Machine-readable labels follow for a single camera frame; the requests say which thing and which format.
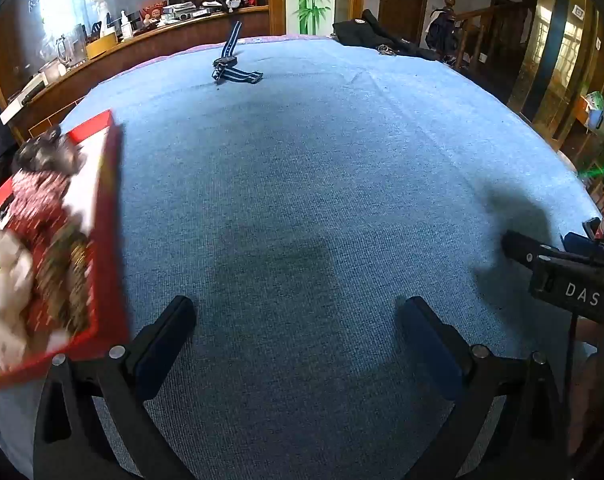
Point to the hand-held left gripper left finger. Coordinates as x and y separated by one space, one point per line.
157 355

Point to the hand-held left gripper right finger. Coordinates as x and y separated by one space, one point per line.
431 355

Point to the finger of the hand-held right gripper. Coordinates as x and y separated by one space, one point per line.
516 247
581 244

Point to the leopard print scrunchie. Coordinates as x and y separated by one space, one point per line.
67 270

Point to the red gift box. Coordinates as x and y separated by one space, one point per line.
109 200

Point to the black white patterned scrunchie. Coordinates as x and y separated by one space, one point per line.
42 155

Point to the person's right forearm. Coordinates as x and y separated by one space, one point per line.
594 390

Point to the green white packet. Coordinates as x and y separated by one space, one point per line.
594 110

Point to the dark red scrunchie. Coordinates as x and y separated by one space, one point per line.
37 200

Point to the wooden stair railing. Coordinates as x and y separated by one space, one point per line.
491 30

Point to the blue tablecloth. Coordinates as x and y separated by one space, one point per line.
307 160

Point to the black backpack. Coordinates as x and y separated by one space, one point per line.
441 30

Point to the bunch of keys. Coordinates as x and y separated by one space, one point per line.
386 50

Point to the black jacket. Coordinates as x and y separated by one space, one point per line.
366 32

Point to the white flat box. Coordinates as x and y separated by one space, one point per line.
22 100

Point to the wooden counter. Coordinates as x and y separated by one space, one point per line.
157 42

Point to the yellow box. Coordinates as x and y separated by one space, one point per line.
102 45

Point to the clear glass pitcher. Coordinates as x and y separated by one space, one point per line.
69 45

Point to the white pump bottle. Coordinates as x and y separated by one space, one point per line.
126 27

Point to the white spray bottle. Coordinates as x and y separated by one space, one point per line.
101 12

